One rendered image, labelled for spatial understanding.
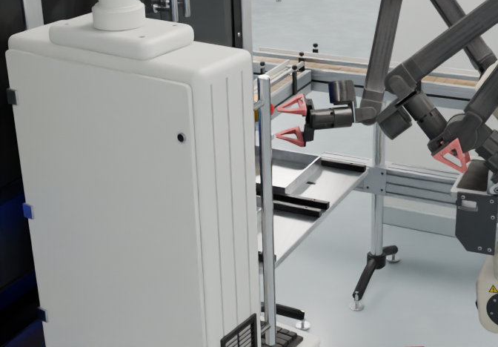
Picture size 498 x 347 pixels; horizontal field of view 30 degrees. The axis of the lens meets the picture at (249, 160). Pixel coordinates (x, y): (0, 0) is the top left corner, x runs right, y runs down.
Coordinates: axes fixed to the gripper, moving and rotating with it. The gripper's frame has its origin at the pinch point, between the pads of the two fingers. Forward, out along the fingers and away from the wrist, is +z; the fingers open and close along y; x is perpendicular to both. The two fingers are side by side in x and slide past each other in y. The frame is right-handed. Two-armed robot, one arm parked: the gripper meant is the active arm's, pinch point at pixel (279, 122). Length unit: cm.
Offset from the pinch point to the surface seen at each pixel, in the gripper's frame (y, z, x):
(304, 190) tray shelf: -29.2, -9.1, -0.8
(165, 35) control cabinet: 67, 31, 45
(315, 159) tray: -31.5, -15.1, -15.2
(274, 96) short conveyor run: -53, -12, -70
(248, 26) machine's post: -5.1, 1.2, -49.3
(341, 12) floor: -329, -150, -479
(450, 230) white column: -156, -101, -82
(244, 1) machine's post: 3, 2, -51
